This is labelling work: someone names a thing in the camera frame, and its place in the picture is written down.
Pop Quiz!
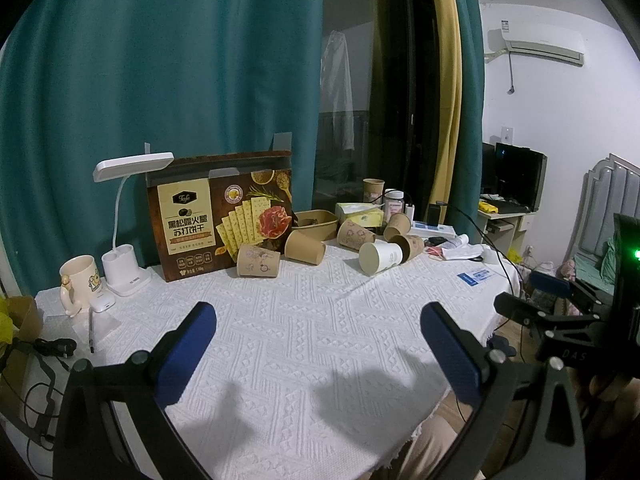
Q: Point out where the white small desk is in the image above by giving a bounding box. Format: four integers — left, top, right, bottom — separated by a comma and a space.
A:
477, 210, 536, 256

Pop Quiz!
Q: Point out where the small brown cup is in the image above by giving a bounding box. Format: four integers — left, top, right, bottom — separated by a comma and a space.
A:
390, 234, 425, 263
384, 212, 411, 242

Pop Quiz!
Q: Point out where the small brown cup lower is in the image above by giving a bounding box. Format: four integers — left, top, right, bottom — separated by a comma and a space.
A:
390, 234, 425, 263

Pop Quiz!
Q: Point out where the white desk lamp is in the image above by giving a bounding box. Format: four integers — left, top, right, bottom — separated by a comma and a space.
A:
92, 150, 176, 297

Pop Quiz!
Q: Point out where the upright patterned paper cup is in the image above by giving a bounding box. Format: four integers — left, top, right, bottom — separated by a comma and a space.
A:
362, 178, 385, 204

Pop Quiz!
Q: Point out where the teal curtain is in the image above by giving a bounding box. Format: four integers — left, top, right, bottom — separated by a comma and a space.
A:
447, 0, 485, 235
1, 0, 322, 295

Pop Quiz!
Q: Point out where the patterned brown paper cup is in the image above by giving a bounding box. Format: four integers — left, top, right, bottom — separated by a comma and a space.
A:
236, 244, 280, 278

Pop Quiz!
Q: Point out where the small brown cup upper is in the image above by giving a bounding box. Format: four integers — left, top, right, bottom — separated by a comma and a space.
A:
384, 212, 411, 242

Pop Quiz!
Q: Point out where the cream cartoon mug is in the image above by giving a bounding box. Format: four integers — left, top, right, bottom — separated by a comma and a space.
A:
60, 255, 103, 316

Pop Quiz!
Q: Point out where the white earbuds case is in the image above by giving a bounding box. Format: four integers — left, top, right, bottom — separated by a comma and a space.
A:
89, 292, 116, 313

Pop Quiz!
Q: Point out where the yellow curtain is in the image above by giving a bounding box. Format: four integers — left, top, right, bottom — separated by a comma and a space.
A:
430, 0, 462, 202

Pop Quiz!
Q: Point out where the yellow tissue box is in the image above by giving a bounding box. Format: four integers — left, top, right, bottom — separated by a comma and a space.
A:
335, 203, 384, 229

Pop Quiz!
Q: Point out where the plain brown paper cup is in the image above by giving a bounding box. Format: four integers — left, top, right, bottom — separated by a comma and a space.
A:
284, 230, 326, 266

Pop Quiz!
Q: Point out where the teal curtain right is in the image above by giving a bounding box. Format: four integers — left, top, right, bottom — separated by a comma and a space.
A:
447, 0, 485, 235

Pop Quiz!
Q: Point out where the black power plug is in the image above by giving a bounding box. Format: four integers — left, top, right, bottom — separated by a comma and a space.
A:
32, 338, 77, 359

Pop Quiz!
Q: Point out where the blue white card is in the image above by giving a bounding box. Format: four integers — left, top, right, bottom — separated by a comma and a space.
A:
457, 266, 498, 287

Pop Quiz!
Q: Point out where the brown paper bowl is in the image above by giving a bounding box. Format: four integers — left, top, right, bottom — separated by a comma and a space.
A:
293, 209, 338, 242

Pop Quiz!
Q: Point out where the white air conditioner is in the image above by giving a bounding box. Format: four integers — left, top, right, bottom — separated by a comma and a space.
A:
501, 20, 586, 66

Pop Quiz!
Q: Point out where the grey headboard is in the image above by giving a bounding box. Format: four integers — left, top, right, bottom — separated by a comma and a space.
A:
565, 153, 640, 266

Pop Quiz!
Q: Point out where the patterned cup lying right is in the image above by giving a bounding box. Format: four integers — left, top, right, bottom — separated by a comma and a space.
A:
336, 219, 376, 252

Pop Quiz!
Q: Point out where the brown cracker box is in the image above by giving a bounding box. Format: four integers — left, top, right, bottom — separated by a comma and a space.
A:
146, 151, 294, 282

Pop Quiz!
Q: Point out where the white paper cup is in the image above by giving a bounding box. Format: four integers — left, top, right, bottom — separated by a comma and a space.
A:
358, 242, 402, 275

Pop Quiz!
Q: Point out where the white pill bottle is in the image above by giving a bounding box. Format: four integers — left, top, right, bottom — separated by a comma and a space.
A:
383, 188, 404, 221

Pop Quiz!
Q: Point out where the yellow plastic bag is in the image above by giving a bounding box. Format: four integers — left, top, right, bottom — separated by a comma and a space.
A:
0, 297, 14, 352

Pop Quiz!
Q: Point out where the black monitor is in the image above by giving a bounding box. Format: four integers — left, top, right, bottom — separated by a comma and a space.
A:
480, 142, 548, 214

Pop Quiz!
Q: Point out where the teal curtain left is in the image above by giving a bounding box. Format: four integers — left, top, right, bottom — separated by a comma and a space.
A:
1, 0, 322, 295

